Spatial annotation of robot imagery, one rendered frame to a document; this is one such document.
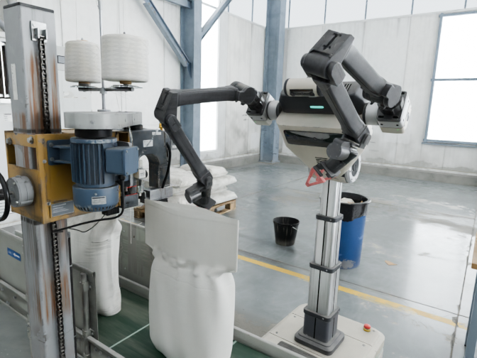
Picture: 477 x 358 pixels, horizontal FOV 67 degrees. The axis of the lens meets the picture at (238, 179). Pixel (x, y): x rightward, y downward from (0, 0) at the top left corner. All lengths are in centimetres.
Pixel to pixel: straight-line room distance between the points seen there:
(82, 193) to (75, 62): 54
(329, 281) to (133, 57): 134
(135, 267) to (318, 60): 177
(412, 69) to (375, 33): 120
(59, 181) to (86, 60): 48
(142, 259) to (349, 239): 197
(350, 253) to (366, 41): 678
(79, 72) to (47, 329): 100
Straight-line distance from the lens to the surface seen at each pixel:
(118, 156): 125
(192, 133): 754
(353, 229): 350
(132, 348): 185
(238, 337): 187
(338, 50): 101
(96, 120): 125
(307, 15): 1031
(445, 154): 914
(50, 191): 144
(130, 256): 240
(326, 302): 195
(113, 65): 137
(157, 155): 170
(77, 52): 159
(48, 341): 171
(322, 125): 154
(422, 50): 929
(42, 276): 158
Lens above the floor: 144
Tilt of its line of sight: 11 degrees down
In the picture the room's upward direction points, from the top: 2 degrees clockwise
